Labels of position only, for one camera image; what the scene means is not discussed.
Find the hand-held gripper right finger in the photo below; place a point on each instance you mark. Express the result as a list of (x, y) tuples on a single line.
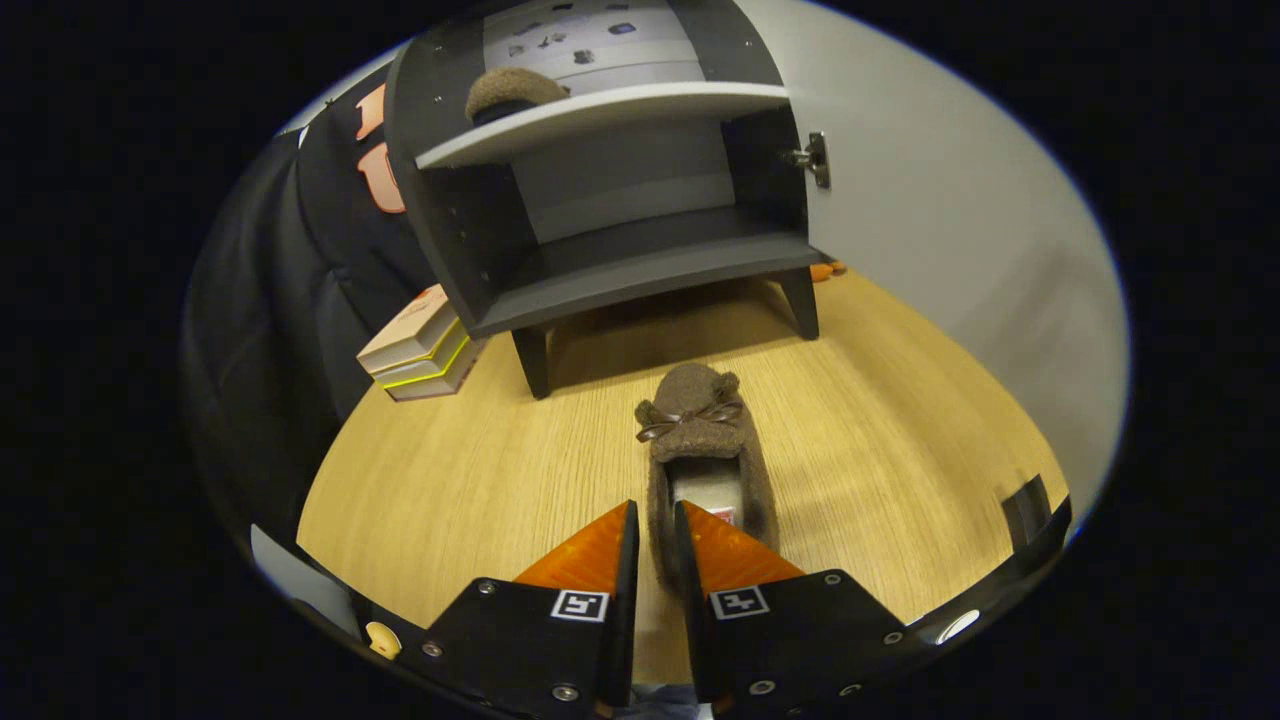
[(690, 600)]

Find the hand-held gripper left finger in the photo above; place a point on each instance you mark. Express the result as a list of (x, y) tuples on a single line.
[(625, 600)]

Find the brown fuzzy shoe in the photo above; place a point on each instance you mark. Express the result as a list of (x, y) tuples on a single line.
[(700, 400), (510, 90)]

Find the dark grey shoe cabinet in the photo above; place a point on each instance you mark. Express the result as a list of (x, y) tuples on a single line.
[(640, 265)]

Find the beige shoe cabinet door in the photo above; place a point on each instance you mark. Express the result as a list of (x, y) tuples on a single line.
[(950, 250)]

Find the metal door hinge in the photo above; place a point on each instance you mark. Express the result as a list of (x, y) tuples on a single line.
[(815, 158)]

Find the round cream knob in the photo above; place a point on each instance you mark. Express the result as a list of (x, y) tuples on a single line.
[(383, 640)]

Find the yellow-edged book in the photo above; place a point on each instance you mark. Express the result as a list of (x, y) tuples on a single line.
[(425, 368), (440, 385)]

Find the dark grey block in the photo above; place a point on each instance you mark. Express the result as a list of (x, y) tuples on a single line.
[(1025, 510)]

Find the small orange object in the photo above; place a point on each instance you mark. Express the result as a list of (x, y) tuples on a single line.
[(825, 271)]

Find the black backdrop cloth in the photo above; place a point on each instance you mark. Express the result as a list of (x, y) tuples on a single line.
[(260, 300)]

